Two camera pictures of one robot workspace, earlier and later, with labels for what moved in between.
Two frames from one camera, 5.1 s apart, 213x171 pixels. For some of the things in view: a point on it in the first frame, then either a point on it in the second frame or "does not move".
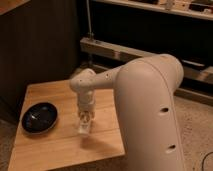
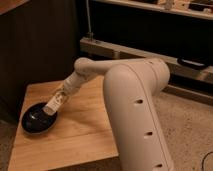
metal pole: x=90 y=33 does not move
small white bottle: x=84 y=122 → x=54 y=102
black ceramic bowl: x=39 y=118 does not move
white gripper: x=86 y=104 → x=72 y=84
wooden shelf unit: x=121 y=31 does not move
